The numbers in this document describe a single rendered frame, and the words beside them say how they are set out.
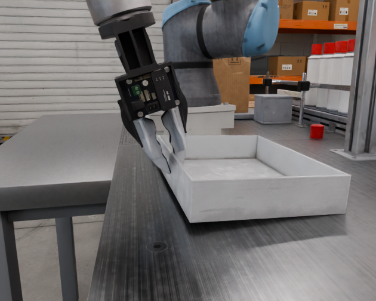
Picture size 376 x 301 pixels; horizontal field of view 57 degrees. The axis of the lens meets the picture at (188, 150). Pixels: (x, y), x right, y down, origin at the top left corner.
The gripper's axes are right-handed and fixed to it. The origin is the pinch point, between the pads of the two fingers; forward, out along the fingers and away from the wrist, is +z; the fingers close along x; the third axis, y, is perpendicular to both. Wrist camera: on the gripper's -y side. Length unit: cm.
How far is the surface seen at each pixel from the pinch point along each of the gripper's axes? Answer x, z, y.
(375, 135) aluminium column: 41.2, 12.4, -12.9
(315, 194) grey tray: 14.9, 5.9, 12.5
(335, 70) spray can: 56, 4, -48
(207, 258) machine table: -0.2, 4.3, 19.8
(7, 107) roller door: -169, -9, -443
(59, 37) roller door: -74, -74, -447
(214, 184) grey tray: 3.4, 0.1, 13.2
